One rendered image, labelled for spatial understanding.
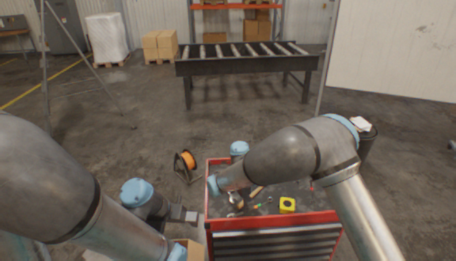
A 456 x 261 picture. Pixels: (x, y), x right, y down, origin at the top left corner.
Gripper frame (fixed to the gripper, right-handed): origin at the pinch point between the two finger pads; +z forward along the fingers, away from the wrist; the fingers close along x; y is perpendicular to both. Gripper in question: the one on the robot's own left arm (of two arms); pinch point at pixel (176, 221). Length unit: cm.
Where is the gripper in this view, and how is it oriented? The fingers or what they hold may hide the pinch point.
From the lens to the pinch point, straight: 91.7
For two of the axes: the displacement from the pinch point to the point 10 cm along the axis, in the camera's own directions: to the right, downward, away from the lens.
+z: 1.9, 6.0, 7.8
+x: -9.8, 0.5, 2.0
